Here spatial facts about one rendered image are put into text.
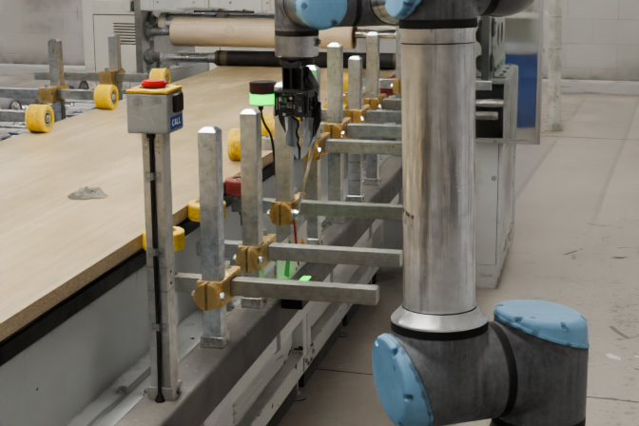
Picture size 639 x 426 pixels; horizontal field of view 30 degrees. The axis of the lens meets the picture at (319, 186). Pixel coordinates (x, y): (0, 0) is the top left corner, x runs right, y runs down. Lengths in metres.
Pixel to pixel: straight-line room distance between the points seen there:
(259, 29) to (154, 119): 3.19
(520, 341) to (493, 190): 3.09
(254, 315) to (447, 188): 0.78
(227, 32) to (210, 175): 2.95
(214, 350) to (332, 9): 0.68
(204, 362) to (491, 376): 0.58
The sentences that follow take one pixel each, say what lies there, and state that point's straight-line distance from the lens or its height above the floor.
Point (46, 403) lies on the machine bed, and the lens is 2.10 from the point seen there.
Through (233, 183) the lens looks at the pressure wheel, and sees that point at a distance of 2.72.
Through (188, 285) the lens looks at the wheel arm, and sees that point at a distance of 2.28.
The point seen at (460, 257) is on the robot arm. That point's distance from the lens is 1.79.
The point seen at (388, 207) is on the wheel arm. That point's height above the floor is 0.86.
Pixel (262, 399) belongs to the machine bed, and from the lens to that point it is 3.44.
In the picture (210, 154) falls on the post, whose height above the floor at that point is 1.07.
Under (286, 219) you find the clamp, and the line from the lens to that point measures 2.65.
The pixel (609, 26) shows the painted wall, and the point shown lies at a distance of 11.21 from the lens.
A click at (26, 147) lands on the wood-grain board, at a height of 0.90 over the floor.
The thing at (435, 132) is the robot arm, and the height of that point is 1.17.
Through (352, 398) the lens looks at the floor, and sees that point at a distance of 3.88.
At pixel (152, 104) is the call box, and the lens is 1.88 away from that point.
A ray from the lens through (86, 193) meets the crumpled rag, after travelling 2.62.
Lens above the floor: 1.46
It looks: 12 degrees down
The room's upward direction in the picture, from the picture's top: straight up
